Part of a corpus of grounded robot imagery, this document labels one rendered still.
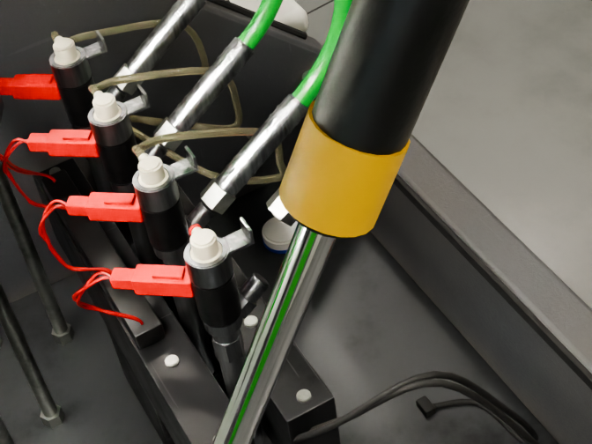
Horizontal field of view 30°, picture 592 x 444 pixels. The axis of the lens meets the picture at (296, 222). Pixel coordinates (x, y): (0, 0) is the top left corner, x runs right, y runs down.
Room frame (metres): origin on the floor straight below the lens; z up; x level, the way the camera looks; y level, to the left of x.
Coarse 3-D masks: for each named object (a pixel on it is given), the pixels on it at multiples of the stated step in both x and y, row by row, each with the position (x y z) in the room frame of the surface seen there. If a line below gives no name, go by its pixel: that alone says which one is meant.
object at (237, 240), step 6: (234, 234) 0.48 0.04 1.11; (240, 234) 0.48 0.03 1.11; (228, 240) 0.47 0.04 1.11; (234, 240) 0.47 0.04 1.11; (240, 240) 0.47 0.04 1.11; (246, 240) 0.47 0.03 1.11; (234, 246) 0.47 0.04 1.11; (240, 246) 0.47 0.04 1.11; (246, 246) 0.47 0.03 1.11; (234, 252) 0.46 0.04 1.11
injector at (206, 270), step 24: (192, 264) 0.46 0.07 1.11; (216, 264) 0.45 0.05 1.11; (216, 288) 0.45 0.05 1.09; (240, 288) 0.47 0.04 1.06; (264, 288) 0.47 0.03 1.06; (216, 312) 0.45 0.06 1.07; (240, 312) 0.46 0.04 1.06; (216, 336) 0.45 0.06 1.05; (240, 336) 0.47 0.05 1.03; (240, 360) 0.46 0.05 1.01
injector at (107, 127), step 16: (96, 128) 0.60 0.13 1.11; (112, 128) 0.60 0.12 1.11; (128, 128) 0.61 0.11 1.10; (112, 144) 0.60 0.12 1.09; (128, 144) 0.60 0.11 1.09; (160, 144) 0.62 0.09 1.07; (112, 160) 0.60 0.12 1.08; (128, 160) 0.60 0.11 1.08; (112, 176) 0.60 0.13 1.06; (128, 176) 0.60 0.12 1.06; (128, 192) 0.60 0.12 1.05; (144, 240) 0.60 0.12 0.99; (144, 256) 0.60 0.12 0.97
